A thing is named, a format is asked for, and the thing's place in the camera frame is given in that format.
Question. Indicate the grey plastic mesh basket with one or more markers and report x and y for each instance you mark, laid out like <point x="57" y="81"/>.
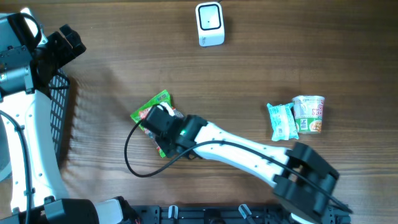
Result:
<point x="57" y="120"/>

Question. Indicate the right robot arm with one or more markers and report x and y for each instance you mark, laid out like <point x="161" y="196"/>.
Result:
<point x="301" y="179"/>

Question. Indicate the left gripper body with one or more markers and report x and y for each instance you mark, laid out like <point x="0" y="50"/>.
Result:
<point x="57" y="52"/>

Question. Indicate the green candy bag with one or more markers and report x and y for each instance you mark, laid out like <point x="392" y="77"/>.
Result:
<point x="141" y="113"/>

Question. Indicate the cup noodles container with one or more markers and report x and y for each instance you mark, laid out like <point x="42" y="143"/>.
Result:
<point x="308" y="113"/>

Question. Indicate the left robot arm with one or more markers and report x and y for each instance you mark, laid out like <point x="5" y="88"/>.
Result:
<point x="29" y="62"/>

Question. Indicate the white barcode scanner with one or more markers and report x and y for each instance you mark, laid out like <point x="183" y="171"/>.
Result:
<point x="210" y="24"/>

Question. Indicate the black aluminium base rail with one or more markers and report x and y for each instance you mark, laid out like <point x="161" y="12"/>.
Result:
<point x="267" y="214"/>

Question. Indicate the teal snack wrapper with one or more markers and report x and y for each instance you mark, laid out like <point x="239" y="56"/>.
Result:
<point x="282" y="122"/>

